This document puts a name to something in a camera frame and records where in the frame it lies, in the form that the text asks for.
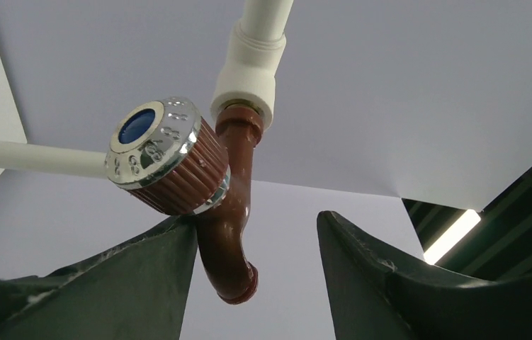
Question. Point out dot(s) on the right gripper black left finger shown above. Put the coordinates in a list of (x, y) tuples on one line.
[(135, 290)]

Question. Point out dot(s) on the red-brown water faucet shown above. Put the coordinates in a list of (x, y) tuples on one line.
[(213, 191)]

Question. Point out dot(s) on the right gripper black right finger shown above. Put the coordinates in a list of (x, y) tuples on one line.
[(377, 291)]

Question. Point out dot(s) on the white pipe frame with tees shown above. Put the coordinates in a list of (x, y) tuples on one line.
[(247, 70)]

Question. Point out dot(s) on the ceiling light strip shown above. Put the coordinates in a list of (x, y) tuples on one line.
[(459, 229)]

